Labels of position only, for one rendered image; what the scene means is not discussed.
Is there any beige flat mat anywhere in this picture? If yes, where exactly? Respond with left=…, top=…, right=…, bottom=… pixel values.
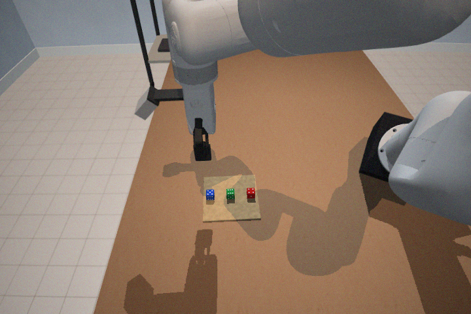
left=203, top=175, right=261, bottom=222

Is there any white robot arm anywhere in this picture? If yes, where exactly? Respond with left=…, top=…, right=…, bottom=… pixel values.
left=162, top=0, right=471, bottom=226

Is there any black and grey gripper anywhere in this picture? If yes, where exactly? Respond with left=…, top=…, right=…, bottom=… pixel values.
left=175, top=75, right=218, bottom=161

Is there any red die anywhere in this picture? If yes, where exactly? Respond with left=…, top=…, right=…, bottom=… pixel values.
left=247, top=188, right=255, bottom=198

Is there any green die with white pips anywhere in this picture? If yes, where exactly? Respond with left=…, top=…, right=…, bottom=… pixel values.
left=226, top=188, right=235, bottom=200

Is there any blue die with white pips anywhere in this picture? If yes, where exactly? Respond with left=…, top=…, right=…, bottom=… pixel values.
left=206, top=190, right=215, bottom=200

